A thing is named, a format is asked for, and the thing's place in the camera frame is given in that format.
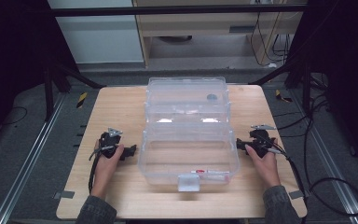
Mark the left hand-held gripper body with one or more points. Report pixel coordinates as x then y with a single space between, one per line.
109 140

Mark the red and white label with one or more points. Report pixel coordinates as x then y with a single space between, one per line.
209 171

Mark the yellow and black tape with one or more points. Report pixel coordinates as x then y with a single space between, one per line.
282 96
81 100

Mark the light wooden desk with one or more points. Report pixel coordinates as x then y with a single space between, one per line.
199 26

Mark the clear plastic storage box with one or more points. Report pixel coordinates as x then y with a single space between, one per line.
188 146

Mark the black horizontal frame bar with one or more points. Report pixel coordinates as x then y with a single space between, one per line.
167 11

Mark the grey tape piece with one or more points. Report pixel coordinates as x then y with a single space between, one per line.
64 194
296 194

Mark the aluminium floor rail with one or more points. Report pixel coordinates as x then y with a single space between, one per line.
28 158
329 161

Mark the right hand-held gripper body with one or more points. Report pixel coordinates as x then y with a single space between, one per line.
260 141

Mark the black metal stand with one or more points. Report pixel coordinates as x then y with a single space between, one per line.
306 90
48 93

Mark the white cabinet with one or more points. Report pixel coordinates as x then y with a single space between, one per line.
102 37

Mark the person's right hand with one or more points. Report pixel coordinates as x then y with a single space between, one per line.
264 169

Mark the person's left hand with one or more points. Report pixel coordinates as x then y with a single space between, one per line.
105 169

